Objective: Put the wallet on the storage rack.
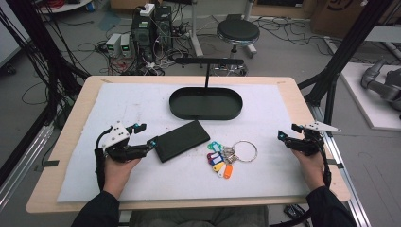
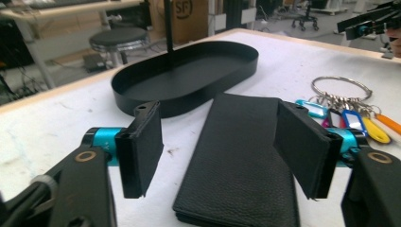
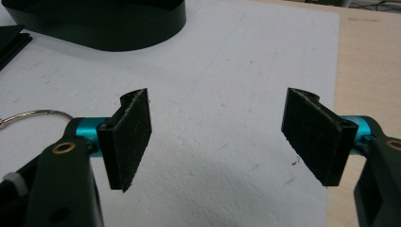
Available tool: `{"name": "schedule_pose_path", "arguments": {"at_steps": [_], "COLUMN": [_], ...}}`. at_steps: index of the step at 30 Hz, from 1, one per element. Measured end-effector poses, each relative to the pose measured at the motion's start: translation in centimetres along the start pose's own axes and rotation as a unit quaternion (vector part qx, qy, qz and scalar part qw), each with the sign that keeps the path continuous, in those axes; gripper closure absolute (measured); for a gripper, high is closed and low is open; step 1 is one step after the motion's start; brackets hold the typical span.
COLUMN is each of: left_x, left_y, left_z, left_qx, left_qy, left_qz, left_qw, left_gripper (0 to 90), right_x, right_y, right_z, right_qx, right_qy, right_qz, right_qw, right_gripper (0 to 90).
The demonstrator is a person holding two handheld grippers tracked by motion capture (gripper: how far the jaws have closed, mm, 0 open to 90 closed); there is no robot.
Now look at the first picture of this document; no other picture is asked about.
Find black frame post with cables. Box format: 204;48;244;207
5;0;91;127

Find white power supply unit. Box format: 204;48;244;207
120;33;133;59
105;32;123;59

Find person's left hand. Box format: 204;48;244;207
103;156;142;200

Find black oval tray with hanger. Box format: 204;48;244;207
168;57;246;121

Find cardboard box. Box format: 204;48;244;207
309;0;375;40

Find black floor cables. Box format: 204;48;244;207
252;15;335;58

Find white metal stand leg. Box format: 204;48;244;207
188;0;205;58

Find person's right hand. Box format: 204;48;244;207
291;148;326;200

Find left hand-held gripper cable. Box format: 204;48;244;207
94;126;113;192

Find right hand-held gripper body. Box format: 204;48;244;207
284;121;342;157

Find black computer tower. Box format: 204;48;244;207
152;5;174;51
130;14;154;61

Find hand-held gripper cable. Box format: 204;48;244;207
270;145;333;227
94;126;113;192

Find key ring with coloured tags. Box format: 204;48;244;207
206;140;259;181

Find person's legs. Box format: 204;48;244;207
128;205;270;227

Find aluminium rail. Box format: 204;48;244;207
309;103;373;227
0;122;55;211

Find white floor board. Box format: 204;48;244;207
340;61;401;132

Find white paper table cover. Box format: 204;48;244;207
56;82;312;203

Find white round table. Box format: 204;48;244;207
37;0;95;15

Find black round stool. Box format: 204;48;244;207
216;18;261;60

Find right hand-held gripper cable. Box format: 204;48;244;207
270;145;333;227

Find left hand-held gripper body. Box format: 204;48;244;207
99;120;149;164

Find white power strip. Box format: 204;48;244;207
139;2;156;18

